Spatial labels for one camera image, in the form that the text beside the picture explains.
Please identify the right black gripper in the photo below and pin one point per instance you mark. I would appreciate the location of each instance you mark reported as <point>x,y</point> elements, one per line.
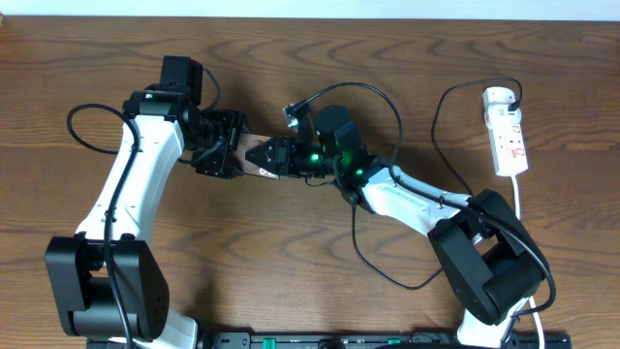
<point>280,145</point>

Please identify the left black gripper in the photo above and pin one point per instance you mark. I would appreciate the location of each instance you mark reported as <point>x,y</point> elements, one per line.
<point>233,121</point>

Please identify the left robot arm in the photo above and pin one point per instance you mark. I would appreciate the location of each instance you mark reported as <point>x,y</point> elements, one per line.
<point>106,283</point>

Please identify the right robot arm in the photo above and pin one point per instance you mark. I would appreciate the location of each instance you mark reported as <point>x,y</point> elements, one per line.
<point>492,264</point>

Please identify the white USB charger adapter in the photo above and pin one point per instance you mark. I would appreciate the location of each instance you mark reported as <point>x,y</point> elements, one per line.
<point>497,95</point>

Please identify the white power strip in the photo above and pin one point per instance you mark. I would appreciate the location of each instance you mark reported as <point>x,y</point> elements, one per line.
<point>506,140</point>

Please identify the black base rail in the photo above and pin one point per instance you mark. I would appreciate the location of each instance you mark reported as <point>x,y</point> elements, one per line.
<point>239,340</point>

